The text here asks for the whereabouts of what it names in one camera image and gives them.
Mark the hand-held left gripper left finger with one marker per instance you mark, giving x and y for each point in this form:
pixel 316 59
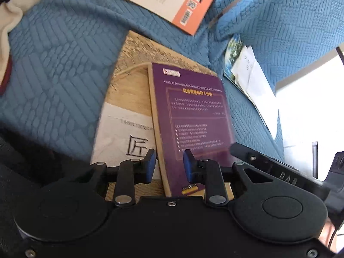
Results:
pixel 151 165

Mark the dark metal rail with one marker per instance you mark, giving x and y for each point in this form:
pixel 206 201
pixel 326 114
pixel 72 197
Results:
pixel 340 56

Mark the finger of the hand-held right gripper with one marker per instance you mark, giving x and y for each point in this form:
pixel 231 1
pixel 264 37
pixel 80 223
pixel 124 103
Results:
pixel 252 157

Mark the red black white striped blanket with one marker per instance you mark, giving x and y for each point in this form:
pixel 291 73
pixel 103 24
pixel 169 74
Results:
pixel 8 32

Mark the blue quilted seat cushion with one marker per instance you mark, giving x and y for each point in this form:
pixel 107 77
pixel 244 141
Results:
pixel 282 18
pixel 67 59

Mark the purple book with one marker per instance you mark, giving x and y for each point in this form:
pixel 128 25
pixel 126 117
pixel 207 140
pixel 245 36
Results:
pixel 193 113

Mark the white printed paper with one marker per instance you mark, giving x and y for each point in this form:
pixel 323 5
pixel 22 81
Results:
pixel 246 61

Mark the beige painting cover book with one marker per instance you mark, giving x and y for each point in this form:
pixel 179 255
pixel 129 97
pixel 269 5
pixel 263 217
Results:
pixel 129 91

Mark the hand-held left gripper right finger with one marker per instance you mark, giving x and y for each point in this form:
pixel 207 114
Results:
pixel 188 166

